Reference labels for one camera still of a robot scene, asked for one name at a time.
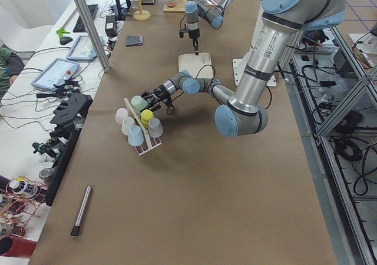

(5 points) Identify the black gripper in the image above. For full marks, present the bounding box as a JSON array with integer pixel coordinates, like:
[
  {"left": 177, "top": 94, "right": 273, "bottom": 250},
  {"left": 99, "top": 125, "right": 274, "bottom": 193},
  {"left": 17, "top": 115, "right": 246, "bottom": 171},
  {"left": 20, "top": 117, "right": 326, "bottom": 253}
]
[
  {"left": 178, "top": 24, "right": 200, "bottom": 55},
  {"left": 141, "top": 85, "right": 172, "bottom": 112}
]

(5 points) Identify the mint green cup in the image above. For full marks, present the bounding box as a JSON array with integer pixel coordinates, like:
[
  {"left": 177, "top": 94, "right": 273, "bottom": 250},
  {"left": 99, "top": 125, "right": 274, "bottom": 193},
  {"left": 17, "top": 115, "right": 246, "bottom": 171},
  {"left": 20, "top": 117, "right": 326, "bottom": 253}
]
[{"left": 131, "top": 95, "right": 148, "bottom": 115}]

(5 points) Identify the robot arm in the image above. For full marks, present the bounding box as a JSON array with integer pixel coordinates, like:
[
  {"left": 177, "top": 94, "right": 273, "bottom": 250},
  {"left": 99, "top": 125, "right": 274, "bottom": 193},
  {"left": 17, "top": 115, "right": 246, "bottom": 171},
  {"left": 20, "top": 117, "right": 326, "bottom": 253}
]
[
  {"left": 141, "top": 0, "right": 346, "bottom": 137},
  {"left": 178, "top": 0, "right": 234, "bottom": 55}
]

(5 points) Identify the yellow-green cup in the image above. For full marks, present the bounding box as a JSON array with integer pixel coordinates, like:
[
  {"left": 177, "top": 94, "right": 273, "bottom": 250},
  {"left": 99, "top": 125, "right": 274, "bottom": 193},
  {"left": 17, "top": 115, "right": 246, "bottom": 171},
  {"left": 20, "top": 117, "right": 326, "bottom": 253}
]
[{"left": 140, "top": 109, "right": 154, "bottom": 127}]

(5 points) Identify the cream rabbit tray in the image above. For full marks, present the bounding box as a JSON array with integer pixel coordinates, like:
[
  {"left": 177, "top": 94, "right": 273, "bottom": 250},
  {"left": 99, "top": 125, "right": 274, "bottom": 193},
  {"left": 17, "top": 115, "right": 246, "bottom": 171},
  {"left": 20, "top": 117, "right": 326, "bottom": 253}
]
[{"left": 178, "top": 52, "right": 214, "bottom": 78}]

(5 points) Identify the grey cup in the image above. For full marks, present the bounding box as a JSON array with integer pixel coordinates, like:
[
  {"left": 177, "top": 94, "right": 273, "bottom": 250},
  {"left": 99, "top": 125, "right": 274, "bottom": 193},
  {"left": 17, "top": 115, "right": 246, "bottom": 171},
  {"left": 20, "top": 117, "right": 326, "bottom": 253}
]
[{"left": 148, "top": 118, "right": 164, "bottom": 138}]

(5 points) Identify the pale cream cup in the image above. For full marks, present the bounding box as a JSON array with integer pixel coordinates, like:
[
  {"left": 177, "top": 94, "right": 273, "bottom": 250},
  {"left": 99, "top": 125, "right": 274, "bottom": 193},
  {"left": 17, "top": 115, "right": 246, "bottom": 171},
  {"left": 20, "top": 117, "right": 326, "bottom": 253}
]
[{"left": 121, "top": 117, "right": 135, "bottom": 136}]

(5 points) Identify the pale pink cup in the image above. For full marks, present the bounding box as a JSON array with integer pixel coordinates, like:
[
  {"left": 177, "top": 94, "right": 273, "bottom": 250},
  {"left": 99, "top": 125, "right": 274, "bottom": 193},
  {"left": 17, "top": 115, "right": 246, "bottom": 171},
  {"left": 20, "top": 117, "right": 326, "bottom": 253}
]
[{"left": 115, "top": 108, "right": 128, "bottom": 125}]

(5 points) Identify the light blue cup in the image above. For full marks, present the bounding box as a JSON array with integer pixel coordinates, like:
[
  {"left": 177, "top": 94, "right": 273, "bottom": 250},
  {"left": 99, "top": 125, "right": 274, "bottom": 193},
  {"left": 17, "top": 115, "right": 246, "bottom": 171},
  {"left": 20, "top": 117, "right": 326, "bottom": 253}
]
[{"left": 128, "top": 125, "right": 144, "bottom": 147}]

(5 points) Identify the bamboo cutting board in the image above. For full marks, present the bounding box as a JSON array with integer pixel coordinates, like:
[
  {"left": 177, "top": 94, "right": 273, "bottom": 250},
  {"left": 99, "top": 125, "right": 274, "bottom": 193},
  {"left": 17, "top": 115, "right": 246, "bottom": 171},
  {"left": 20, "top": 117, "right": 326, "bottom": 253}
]
[{"left": 163, "top": 0, "right": 188, "bottom": 13}]

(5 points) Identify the wooden mug tree stand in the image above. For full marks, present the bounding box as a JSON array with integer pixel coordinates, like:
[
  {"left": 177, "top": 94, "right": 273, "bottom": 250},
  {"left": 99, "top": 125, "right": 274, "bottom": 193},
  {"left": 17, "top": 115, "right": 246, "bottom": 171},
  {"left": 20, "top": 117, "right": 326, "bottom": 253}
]
[{"left": 133, "top": 0, "right": 151, "bottom": 21}]

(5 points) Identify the folded grey cloth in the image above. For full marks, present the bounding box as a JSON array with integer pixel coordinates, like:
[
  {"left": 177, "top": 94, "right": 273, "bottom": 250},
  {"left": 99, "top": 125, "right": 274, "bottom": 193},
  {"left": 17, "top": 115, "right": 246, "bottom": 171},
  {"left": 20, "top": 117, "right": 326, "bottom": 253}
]
[{"left": 125, "top": 34, "right": 144, "bottom": 47}]

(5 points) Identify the black plastic holder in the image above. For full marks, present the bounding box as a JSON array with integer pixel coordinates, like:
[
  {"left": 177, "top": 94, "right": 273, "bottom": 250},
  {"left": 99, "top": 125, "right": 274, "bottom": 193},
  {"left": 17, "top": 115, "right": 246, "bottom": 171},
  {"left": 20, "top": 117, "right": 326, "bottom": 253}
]
[{"left": 45, "top": 93, "right": 93, "bottom": 206}]

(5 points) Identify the black power adapter box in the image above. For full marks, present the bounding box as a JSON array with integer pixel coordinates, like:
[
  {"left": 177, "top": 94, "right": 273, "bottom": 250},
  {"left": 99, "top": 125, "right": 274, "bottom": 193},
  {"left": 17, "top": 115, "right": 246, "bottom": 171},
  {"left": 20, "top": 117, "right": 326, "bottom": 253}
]
[{"left": 105, "top": 15, "right": 118, "bottom": 38}]

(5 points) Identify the teach pendant tablet far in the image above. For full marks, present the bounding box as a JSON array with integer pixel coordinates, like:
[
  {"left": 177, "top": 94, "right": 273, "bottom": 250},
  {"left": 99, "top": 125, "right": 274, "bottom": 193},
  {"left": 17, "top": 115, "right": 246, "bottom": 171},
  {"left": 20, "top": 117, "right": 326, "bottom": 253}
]
[{"left": 66, "top": 35, "right": 97, "bottom": 62}]

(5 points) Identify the teach pendant tablet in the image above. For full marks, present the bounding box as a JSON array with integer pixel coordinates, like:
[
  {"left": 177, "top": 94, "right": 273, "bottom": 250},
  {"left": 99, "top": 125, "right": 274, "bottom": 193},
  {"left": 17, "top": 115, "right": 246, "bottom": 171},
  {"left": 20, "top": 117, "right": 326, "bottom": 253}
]
[
  {"left": 66, "top": 35, "right": 97, "bottom": 62},
  {"left": 31, "top": 58, "right": 80, "bottom": 90}
]

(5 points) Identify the teach pendant tablet near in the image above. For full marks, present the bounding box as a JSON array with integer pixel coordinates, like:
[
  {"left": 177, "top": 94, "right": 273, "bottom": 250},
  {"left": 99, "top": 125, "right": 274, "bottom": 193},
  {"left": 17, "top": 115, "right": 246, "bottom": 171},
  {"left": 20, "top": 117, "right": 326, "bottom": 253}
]
[{"left": 31, "top": 58, "right": 80, "bottom": 90}]

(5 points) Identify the black keyboard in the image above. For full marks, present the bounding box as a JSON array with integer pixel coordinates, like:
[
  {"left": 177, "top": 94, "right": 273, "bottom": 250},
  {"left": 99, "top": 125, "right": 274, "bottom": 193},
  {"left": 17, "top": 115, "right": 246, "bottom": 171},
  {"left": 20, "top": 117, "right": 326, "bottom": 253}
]
[{"left": 72, "top": 4, "right": 100, "bottom": 33}]

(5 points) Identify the black computer mouse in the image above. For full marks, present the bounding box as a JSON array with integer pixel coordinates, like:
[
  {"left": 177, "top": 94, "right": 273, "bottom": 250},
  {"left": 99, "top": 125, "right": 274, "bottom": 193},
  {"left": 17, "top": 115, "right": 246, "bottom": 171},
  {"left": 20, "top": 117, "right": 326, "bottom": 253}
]
[{"left": 59, "top": 37, "right": 73, "bottom": 45}]

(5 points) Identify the metal cylinder rod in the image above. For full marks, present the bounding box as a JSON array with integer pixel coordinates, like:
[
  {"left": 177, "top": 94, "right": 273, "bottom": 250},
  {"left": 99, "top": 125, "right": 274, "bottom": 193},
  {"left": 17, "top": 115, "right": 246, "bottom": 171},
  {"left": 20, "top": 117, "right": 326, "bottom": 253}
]
[{"left": 70, "top": 185, "right": 92, "bottom": 236}]

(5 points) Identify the white labelled bottle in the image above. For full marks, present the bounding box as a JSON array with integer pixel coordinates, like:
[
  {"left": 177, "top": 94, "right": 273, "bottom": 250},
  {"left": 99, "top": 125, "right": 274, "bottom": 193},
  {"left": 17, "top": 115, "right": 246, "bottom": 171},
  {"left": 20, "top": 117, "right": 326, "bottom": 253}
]
[{"left": 9, "top": 180, "right": 38, "bottom": 198}]

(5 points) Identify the wooden rack handle rod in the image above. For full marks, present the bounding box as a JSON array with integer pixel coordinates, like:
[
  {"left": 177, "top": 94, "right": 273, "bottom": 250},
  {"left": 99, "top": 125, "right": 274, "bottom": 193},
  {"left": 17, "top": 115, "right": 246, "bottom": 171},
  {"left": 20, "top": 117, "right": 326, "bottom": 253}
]
[{"left": 124, "top": 97, "right": 149, "bottom": 135}]

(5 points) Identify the white wire cup rack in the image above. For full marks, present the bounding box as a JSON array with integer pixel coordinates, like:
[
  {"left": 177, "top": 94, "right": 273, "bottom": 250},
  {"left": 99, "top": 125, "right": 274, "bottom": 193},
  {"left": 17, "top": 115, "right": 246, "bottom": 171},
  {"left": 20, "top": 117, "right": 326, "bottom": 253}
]
[{"left": 129, "top": 101, "right": 163, "bottom": 157}]

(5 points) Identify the aluminium frame post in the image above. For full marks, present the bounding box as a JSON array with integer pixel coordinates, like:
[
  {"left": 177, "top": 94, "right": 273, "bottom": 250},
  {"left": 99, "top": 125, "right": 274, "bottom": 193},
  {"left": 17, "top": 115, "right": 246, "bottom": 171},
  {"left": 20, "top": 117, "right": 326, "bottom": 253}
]
[{"left": 73, "top": 0, "right": 110, "bottom": 73}]

